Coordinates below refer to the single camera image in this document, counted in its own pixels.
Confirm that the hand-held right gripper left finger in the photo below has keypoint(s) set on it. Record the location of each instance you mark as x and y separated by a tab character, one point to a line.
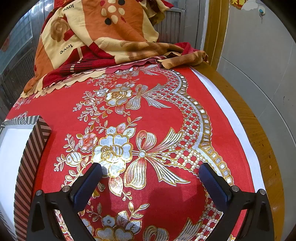
89	185

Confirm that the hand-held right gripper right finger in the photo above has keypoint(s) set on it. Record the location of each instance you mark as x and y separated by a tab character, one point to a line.
214	185

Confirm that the striped jewelry box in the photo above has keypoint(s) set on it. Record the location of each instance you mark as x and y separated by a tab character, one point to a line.
34	157

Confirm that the white table underlay cloth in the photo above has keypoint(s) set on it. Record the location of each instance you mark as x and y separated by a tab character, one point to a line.
231	115

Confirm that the red floral embroidered tablecloth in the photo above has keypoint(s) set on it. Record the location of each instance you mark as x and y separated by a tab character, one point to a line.
161	111

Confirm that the orange and red printed blanket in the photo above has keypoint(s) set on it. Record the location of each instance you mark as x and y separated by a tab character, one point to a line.
104	27

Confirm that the grey ribbed metal panel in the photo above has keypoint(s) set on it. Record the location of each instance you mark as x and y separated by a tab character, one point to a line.
178	25

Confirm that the wooden door frame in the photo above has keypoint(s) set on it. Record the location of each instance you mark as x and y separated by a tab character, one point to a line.
215	34

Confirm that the white and blue wall hook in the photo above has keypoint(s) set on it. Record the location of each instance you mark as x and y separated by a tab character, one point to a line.
260	10

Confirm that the red and gold wall decoration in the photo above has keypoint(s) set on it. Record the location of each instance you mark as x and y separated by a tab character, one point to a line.
238	2

